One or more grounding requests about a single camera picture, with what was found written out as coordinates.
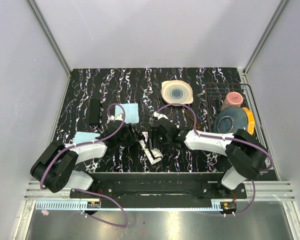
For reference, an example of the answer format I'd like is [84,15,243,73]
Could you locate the white geometric glasses case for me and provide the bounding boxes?
[139,131,163,165]

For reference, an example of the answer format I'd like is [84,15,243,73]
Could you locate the light blue cleaning cloth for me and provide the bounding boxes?
[120,103,140,124]

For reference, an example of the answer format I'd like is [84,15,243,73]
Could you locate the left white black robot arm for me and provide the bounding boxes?
[30,120,144,193]

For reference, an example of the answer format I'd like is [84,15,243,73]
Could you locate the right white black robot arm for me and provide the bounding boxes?
[147,117,268,199]

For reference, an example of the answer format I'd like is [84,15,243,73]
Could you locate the amber sunglasses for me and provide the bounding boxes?
[184,110,198,127]

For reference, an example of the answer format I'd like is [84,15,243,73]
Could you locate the black rectangular glasses case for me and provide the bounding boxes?
[88,98,101,126]

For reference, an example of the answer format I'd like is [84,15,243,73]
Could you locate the beige plate with blue rings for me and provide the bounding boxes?
[161,80,194,105]

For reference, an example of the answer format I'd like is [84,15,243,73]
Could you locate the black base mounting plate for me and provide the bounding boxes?
[69,171,248,201]

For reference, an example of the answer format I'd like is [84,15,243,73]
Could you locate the dark blue bowl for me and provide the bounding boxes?
[212,106,248,134]

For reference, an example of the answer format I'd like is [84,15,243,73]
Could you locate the pink cup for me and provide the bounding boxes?
[223,91,244,108]

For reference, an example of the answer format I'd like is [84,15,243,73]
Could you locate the yellow bowl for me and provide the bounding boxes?
[242,107,256,135]

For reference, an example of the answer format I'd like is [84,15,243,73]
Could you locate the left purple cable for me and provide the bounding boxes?
[39,103,129,228]

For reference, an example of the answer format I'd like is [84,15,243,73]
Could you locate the purple cable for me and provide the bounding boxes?
[155,103,274,217]
[39,103,129,228]

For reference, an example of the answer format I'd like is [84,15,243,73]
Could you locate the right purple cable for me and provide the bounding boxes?
[155,103,274,217]

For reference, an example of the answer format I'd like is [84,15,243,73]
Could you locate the black wire dish rack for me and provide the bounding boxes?
[205,83,267,146]

